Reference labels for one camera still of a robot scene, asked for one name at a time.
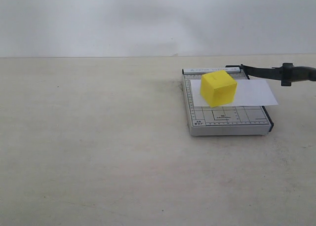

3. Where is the grey paper cutter base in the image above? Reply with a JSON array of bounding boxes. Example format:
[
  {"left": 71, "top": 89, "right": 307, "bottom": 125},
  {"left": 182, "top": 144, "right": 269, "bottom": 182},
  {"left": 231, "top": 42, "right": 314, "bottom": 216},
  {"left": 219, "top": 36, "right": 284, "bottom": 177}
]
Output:
[{"left": 182, "top": 66, "right": 274, "bottom": 136}]

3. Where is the yellow cube block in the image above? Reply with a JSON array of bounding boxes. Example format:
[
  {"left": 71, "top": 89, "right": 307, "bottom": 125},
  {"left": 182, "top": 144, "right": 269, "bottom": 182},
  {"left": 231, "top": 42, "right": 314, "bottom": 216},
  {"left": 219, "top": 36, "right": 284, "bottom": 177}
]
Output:
[{"left": 200, "top": 70, "right": 237, "bottom": 107}]

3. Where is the black cutter blade arm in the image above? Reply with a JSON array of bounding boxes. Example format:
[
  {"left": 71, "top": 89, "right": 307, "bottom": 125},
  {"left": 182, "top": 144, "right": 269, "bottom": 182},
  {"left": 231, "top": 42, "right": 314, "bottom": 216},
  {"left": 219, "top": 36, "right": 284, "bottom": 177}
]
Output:
[{"left": 225, "top": 63, "right": 316, "bottom": 87}]

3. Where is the white paper sheet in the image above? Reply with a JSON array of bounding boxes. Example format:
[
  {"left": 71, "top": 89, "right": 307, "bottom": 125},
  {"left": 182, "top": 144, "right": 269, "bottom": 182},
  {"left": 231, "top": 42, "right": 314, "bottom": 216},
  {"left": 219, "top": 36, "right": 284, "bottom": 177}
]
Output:
[{"left": 191, "top": 79, "right": 278, "bottom": 107}]

